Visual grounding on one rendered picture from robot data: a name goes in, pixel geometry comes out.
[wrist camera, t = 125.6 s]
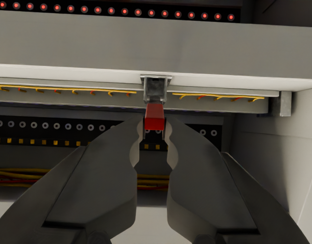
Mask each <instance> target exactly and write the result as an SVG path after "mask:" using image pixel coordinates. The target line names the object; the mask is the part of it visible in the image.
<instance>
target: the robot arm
mask: <svg viewBox="0 0 312 244"><path fill-rule="evenodd" d="M164 119H165V120H164V130H163V131H162V134H163V140H165V142H166V143H167V145H168V153H167V163H168V164H169V165H170V167H171V168H172V170H173V171H172V172H171V173H170V176H169V185H168V194H167V222H168V224H169V226H170V228H171V229H173V230H174V231H176V232H177V233H178V234H180V235H181V236H183V237H184V238H186V239H187V240H188V241H190V242H191V243H192V244H310V243H309V241H308V240H307V238H306V236H305V235H304V234H303V232H302V231H301V229H300V228H299V226H298V225H297V224H296V222H295V221H294V220H293V218H292V217H291V216H290V215H289V213H288V212H287V211H286V210H285V209H284V207H283V206H282V205H281V204H280V203H279V202H278V201H277V200H276V199H275V198H274V197H273V196H272V195H271V194H270V193H269V192H268V191H267V190H266V189H265V188H264V187H263V186H262V185H261V184H260V183H259V182H258V181H257V180H256V179H255V178H254V177H253V176H252V175H251V174H250V173H249V172H247V171H246V170H245V169H244V168H243V167H242V166H241V165H240V164H239V163H238V162H237V161H236V160H235V159H234V158H233V157H232V156H231V155H230V154H229V153H228V152H220V151H219V150H218V149H217V148H216V147H215V146H214V145H213V144H212V143H211V142H210V141H209V140H208V139H206V138H205V137H204V136H203V135H201V134H200V133H198V132H197V131H195V130H193V129H192V128H190V127H189V126H187V125H185V124H184V123H182V122H180V121H179V120H177V119H176V118H174V117H172V116H167V117H165V118H164ZM145 132H146V130H145V116H142V115H136V116H134V117H132V118H130V119H128V120H126V121H124V122H122V123H120V124H118V125H116V126H114V127H112V128H110V129H109V130H107V131H105V132H104V133H102V134H101V135H99V136H98V137H97V138H95V139H94V140H93V141H92V142H91V143H90V144H88V145H87V146H79V147H78V148H77V149H75V150H74V151H73V152H72V153H71V154H69V155H68V156H67V157H66V158H64V159H63V160H62V161H61V162H60V163H58V164H57V165H56V166H55V167H54V168H52V169H51V170H50V171H49V172H48V173H47V174H45V175H44V176H43V177H42V178H41V179H39V180H38V181H37V182H36V183H35V184H33V185H32V186H31V187H30V188H29V189H28V190H26V191H25V192H24V193H23V194H22V195H21V196H20V197H19V198H18V199H17V200H16V201H15V202H14V203H13V204H12V205H11V206H10V207H9V209H8V210H7V211H6V212H5V213H4V214H3V215H2V217H1V218H0V244H112V243H111V241H110V240H111V239H112V238H114V237H115V236H117V235H119V234H120V233H122V232H124V231H125V230H127V229H128V228H130V227H131V226H132V225H133V224H134V222H135V217H136V206H137V172H136V170H135V169H134V166H135V165H136V164H137V163H138V161H139V143H140V142H141V141H142V139H145Z"/></svg>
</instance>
